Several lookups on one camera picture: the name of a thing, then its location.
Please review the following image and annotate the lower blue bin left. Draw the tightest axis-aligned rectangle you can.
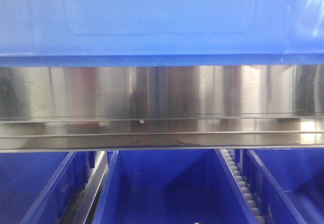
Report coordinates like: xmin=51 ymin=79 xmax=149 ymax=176
xmin=1 ymin=152 xmax=96 ymax=223

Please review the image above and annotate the lower white roller track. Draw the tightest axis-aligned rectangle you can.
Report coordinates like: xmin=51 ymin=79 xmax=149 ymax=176
xmin=220 ymin=148 xmax=266 ymax=224

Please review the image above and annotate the steel shelf front beam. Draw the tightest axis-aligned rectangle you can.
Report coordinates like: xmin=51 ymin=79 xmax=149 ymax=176
xmin=1 ymin=65 xmax=323 ymax=152

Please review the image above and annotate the lower blue bin right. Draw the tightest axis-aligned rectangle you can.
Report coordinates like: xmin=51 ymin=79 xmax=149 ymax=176
xmin=235 ymin=148 xmax=323 ymax=223

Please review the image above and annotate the lower steel divider rail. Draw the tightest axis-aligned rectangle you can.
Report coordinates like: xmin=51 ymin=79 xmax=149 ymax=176
xmin=62 ymin=151 xmax=108 ymax=223

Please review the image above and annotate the lower blue bin centre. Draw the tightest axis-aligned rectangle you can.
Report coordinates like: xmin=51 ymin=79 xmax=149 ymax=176
xmin=93 ymin=150 xmax=256 ymax=223

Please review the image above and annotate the large blue bin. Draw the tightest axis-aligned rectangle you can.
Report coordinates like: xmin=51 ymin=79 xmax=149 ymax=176
xmin=1 ymin=0 xmax=323 ymax=67

